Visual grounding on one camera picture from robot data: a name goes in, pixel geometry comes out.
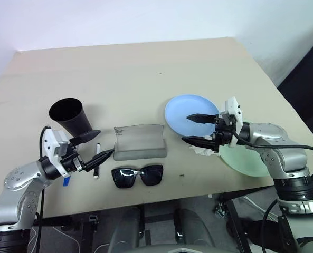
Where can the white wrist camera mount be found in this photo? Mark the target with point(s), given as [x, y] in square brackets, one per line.
[49, 142]
[234, 105]

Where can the crumpled white tissue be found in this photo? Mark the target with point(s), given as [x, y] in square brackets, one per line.
[202, 152]

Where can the light blue plate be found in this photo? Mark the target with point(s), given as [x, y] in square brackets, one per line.
[185, 110]

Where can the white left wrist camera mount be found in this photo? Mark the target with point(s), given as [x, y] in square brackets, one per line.
[49, 142]

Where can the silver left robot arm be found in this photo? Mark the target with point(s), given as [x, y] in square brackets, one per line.
[16, 182]

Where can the dark grey rounded shape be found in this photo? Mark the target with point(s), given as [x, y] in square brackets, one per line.
[124, 229]
[195, 229]

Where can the white marker with black cap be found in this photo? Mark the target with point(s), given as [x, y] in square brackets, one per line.
[97, 150]

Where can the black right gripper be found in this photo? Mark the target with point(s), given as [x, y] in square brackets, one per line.
[223, 129]

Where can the black metal table frame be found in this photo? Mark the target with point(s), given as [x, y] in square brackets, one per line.
[236, 218]

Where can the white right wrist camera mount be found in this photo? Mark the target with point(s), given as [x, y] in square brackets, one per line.
[234, 105]

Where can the black sunglasses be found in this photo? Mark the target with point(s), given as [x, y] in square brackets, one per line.
[124, 177]

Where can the light green plate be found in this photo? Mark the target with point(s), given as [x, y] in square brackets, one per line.
[240, 160]

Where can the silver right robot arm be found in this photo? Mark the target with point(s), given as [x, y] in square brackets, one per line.
[267, 131]

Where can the black plastic cup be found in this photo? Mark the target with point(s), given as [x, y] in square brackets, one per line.
[74, 121]

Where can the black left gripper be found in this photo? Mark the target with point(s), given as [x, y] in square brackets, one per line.
[71, 162]

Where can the grey open glasses case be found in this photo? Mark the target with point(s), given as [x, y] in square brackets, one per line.
[137, 142]

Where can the black case with orange mark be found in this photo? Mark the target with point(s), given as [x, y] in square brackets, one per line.
[309, 79]

